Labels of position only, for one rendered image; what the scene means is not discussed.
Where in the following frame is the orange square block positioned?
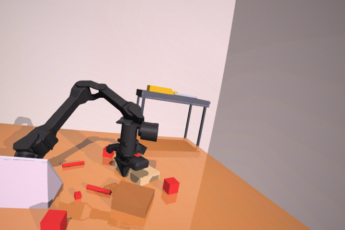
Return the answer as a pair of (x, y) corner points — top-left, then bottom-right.
(111, 182), (155, 218)

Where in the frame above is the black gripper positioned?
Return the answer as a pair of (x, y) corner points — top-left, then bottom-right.
(106, 137), (149, 177)

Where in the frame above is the red cylinder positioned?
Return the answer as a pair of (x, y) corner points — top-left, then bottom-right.
(62, 161), (84, 168)
(86, 185), (112, 195)

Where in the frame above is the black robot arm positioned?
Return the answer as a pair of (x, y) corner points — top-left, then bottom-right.
(13, 80), (159, 159)

